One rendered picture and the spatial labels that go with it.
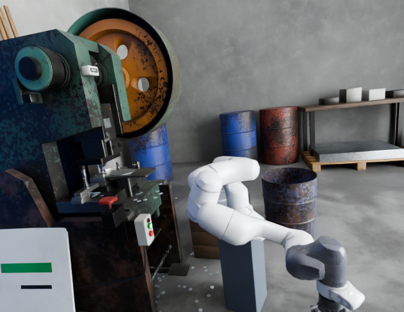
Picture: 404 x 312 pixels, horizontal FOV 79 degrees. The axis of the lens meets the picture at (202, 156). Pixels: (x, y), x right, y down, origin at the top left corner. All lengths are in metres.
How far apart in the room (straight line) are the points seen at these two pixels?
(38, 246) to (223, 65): 3.84
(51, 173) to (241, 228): 1.03
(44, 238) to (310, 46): 4.31
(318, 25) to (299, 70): 0.70
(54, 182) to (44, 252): 0.36
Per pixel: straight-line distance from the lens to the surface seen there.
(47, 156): 1.48
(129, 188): 1.42
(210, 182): 0.87
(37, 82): 1.26
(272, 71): 4.55
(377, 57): 4.92
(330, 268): 0.89
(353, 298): 0.94
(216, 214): 0.83
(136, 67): 1.76
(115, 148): 1.41
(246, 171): 1.13
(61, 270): 1.54
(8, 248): 1.70
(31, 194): 1.51
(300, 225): 2.02
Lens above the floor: 1.12
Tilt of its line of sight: 12 degrees down
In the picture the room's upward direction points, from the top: 7 degrees counter-clockwise
